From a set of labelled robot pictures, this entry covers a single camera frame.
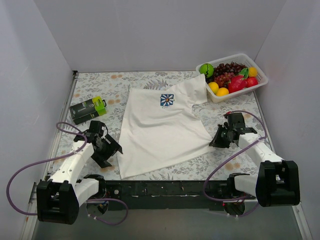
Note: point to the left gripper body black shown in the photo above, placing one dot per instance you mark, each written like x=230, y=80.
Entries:
x=106, y=152

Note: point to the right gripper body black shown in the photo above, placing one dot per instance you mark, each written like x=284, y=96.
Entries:
x=223, y=136

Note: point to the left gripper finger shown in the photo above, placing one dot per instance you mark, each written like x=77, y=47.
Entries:
x=114, y=146
x=103, y=162

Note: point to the white t-shirt daisy print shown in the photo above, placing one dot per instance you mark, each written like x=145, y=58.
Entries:
x=159, y=129

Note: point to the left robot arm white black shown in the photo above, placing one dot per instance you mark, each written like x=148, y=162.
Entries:
x=59, y=198

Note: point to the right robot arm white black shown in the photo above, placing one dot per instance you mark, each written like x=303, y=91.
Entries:
x=277, y=181

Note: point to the black green cardboard box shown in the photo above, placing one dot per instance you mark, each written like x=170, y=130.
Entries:
x=88, y=110

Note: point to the yellow orange front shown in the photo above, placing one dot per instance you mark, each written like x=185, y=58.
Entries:
x=222, y=92

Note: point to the yellow orange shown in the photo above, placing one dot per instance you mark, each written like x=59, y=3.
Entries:
x=222, y=92
x=214, y=87

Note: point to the red dragon fruit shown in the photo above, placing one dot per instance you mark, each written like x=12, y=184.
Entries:
x=237, y=83

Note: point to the yellow orange left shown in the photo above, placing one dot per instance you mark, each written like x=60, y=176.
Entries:
x=214, y=87

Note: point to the red apple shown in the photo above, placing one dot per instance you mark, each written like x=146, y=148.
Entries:
x=251, y=81

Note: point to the red grape bunch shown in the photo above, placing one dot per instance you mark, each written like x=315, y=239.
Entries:
x=224, y=79

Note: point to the yellow lemon back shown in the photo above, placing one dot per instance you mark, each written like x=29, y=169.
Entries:
x=252, y=72

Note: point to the dark purple grape bunch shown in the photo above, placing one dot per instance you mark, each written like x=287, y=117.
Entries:
x=228, y=68

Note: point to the green watermelon ball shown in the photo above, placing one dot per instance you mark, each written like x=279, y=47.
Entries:
x=207, y=69

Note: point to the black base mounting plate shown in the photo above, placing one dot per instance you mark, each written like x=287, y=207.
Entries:
x=160, y=195

